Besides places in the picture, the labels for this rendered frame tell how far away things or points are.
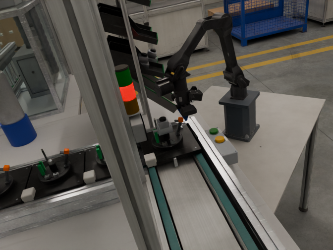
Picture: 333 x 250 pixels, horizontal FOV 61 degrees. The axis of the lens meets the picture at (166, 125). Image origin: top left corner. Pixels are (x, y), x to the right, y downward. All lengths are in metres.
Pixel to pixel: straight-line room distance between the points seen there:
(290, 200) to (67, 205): 1.63
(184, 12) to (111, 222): 4.43
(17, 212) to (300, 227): 1.70
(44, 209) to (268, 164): 0.92
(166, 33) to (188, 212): 4.41
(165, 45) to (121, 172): 4.96
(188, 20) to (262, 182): 4.30
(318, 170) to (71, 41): 2.44
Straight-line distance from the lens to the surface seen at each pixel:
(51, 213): 1.23
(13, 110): 1.81
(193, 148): 1.20
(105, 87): 0.27
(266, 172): 1.24
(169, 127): 1.20
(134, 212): 0.37
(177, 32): 5.23
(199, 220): 0.99
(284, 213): 2.23
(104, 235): 1.12
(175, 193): 1.09
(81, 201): 1.19
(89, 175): 1.18
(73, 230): 1.19
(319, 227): 2.20
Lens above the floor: 1.69
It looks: 31 degrees down
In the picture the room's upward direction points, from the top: 12 degrees counter-clockwise
